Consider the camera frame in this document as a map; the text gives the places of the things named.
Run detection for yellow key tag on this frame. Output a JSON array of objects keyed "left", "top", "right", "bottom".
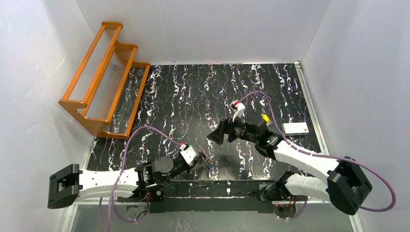
[{"left": 261, "top": 114, "right": 270, "bottom": 123}]

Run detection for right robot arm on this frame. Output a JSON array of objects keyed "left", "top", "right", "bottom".
[{"left": 207, "top": 117, "right": 373, "bottom": 215}]

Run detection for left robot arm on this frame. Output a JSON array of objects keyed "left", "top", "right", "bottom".
[{"left": 47, "top": 147, "right": 211, "bottom": 209}]

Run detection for white box red label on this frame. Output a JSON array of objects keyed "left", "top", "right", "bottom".
[{"left": 282, "top": 122, "right": 309, "bottom": 136}]

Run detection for orange wooden rack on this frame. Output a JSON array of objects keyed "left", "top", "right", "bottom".
[{"left": 59, "top": 21, "right": 151, "bottom": 139}]

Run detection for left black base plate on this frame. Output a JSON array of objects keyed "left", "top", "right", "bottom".
[{"left": 117, "top": 185, "right": 164, "bottom": 203}]

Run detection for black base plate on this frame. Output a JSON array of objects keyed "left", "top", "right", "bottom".
[
  {"left": 117, "top": 185, "right": 164, "bottom": 203},
  {"left": 256, "top": 184, "right": 305, "bottom": 201}
]

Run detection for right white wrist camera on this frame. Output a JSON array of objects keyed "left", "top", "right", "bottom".
[{"left": 229, "top": 100, "right": 245, "bottom": 122}]

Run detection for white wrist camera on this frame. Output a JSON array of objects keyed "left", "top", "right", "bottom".
[
  {"left": 229, "top": 100, "right": 245, "bottom": 122},
  {"left": 179, "top": 143, "right": 199, "bottom": 167}
]

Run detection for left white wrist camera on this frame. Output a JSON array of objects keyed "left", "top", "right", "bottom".
[{"left": 179, "top": 143, "right": 199, "bottom": 167}]

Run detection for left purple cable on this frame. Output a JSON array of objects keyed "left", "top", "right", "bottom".
[{"left": 98, "top": 125, "right": 185, "bottom": 232}]

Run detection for purple cable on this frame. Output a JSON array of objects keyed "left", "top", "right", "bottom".
[
  {"left": 235, "top": 90, "right": 397, "bottom": 221},
  {"left": 98, "top": 125, "right": 185, "bottom": 232}
]

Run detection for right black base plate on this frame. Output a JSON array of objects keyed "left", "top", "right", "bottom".
[{"left": 256, "top": 184, "right": 305, "bottom": 201}]

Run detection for aluminium frame rail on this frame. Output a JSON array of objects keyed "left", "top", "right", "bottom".
[{"left": 60, "top": 62, "right": 364, "bottom": 232}]

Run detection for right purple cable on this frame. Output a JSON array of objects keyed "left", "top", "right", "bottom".
[{"left": 235, "top": 90, "right": 397, "bottom": 221}]

